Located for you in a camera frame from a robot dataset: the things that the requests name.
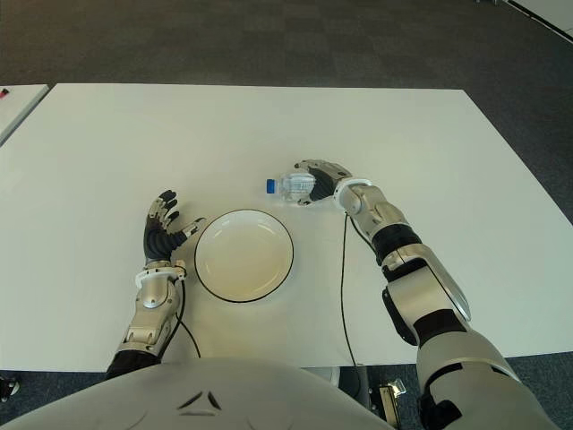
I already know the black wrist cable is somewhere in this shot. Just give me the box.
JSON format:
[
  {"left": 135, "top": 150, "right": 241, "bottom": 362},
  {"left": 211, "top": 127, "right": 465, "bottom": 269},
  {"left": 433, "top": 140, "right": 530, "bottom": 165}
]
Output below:
[
  {"left": 174, "top": 276, "right": 202, "bottom": 358},
  {"left": 340, "top": 212, "right": 359, "bottom": 367}
]

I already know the black table leg base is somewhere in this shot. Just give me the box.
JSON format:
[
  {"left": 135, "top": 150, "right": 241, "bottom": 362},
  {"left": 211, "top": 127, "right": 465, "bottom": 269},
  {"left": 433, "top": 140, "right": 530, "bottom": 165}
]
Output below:
[{"left": 308, "top": 365, "right": 373, "bottom": 405}]

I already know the white side table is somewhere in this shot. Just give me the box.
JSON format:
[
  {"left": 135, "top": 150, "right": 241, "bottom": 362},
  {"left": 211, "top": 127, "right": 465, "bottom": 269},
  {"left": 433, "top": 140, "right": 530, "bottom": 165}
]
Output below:
[{"left": 0, "top": 83, "right": 50, "bottom": 147}]

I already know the white plate black rim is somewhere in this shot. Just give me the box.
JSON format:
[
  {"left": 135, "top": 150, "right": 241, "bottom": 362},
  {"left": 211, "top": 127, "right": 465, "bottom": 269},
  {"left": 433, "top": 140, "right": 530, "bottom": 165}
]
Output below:
[{"left": 193, "top": 208, "right": 295, "bottom": 302}]

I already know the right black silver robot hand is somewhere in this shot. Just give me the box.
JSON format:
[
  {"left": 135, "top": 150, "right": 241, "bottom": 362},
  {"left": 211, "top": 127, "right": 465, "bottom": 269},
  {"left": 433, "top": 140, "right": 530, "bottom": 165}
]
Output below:
[{"left": 293, "top": 158, "right": 354, "bottom": 207}]

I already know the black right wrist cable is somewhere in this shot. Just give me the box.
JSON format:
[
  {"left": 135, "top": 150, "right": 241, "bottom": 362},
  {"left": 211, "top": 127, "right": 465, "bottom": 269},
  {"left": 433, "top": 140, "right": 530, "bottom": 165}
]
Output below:
[{"left": 340, "top": 212, "right": 359, "bottom": 367}]

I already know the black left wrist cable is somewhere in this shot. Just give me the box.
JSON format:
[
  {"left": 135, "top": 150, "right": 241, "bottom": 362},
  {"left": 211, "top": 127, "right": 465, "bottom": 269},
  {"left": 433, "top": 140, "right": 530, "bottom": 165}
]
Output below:
[{"left": 174, "top": 276, "right": 202, "bottom": 358}]

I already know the grey robot torso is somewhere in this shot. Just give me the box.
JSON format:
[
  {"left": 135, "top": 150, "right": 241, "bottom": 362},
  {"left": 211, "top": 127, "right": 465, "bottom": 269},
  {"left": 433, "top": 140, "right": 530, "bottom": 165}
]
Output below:
[{"left": 0, "top": 357, "right": 426, "bottom": 430}]

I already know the metal table foot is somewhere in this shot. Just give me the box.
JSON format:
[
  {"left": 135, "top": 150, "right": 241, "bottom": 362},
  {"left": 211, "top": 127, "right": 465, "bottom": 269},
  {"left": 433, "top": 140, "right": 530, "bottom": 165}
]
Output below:
[{"left": 378, "top": 378, "right": 408, "bottom": 425}]

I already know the clear water bottle blue cap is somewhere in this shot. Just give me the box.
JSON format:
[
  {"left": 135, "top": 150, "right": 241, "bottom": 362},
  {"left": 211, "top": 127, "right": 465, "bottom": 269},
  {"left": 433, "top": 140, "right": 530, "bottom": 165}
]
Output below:
[{"left": 265, "top": 170, "right": 318, "bottom": 208}]

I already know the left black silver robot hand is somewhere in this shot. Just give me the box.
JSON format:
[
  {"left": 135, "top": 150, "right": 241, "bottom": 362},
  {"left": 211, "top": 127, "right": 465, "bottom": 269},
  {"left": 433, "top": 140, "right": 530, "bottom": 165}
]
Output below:
[{"left": 142, "top": 190, "right": 207, "bottom": 264}]

